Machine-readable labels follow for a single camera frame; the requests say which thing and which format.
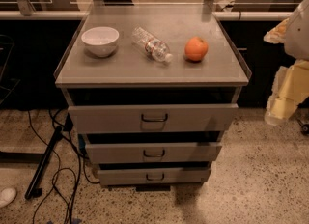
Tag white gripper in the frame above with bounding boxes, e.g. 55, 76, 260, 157
264, 18, 309, 126

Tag grey drawer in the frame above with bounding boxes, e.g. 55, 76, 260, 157
86, 132, 221, 164
69, 88, 238, 134
98, 161, 211, 186

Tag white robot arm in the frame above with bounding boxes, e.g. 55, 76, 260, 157
264, 0, 309, 126

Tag grey drawer cabinet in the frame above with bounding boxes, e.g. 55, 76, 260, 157
53, 3, 253, 193

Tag black caster wheel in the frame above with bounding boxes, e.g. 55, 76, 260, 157
297, 119, 309, 135

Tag orange fruit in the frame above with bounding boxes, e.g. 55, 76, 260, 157
184, 37, 209, 62

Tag clear plastic water bottle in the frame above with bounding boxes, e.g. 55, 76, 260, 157
131, 27, 173, 64

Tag white ceramic bowl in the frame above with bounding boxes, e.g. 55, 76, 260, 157
81, 26, 120, 57

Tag black metal bar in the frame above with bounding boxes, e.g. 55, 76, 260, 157
24, 126, 62, 200

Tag white shoe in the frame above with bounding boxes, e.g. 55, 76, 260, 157
0, 187, 17, 208

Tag black floor cables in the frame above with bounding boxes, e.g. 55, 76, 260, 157
26, 107, 100, 224

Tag white horizontal rail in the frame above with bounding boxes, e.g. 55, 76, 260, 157
0, 11, 292, 21

